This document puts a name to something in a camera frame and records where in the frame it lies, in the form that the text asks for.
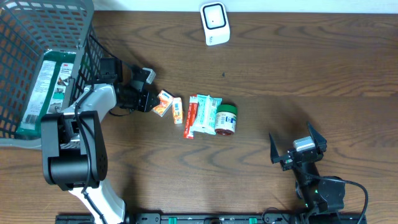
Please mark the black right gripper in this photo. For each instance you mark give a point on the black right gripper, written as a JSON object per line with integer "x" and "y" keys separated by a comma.
{"x": 321, "y": 142}

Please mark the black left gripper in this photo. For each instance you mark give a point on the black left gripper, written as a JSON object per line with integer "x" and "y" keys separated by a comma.
{"x": 144, "y": 97}

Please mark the orange white tissue pack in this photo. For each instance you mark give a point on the orange white tissue pack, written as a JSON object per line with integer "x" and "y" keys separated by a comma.
{"x": 166, "y": 100}

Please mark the red snack packet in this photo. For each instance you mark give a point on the red snack packet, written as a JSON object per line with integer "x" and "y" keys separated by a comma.
{"x": 191, "y": 116}

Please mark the white toilet wipes pack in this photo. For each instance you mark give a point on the white toilet wipes pack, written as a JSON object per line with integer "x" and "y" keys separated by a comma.
{"x": 206, "y": 114}

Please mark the green lid seasoning jar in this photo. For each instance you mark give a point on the green lid seasoning jar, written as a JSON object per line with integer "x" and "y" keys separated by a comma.
{"x": 225, "y": 122}

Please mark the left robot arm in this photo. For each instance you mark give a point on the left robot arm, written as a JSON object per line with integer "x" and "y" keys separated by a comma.
{"x": 73, "y": 150}

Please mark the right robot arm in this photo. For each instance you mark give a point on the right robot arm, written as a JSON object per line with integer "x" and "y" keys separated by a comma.
{"x": 321, "y": 194}

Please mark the white barcode scanner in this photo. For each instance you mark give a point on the white barcode scanner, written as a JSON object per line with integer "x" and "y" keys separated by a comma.
{"x": 215, "y": 23}

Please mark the green 3M flat package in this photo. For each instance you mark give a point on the green 3M flat package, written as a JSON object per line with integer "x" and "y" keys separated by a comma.
{"x": 48, "y": 94}

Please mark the grey plastic mesh basket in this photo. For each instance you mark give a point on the grey plastic mesh basket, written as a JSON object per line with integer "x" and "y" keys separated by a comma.
{"x": 30, "y": 29}

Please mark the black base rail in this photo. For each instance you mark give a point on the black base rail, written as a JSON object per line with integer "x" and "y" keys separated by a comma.
{"x": 270, "y": 218}

